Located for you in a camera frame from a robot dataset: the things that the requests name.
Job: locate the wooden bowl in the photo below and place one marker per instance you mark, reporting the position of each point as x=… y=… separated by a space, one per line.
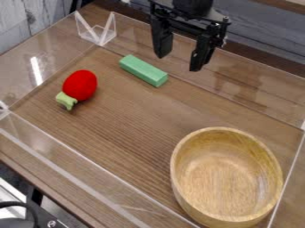
x=226 y=178

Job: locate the red plush strawberry toy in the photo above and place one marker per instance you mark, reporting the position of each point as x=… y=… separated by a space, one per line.
x=77 y=88

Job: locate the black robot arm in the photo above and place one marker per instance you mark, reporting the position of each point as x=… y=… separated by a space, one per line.
x=194 y=18

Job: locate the black metal table bracket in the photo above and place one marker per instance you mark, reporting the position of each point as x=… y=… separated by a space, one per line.
x=45 y=219

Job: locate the clear acrylic tray wall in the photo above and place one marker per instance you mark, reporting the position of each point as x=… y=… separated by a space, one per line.
x=99 y=158

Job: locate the green rectangular block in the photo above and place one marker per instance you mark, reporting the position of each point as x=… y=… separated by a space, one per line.
x=143 y=70

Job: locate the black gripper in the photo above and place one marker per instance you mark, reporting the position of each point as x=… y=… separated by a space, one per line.
x=194 y=17

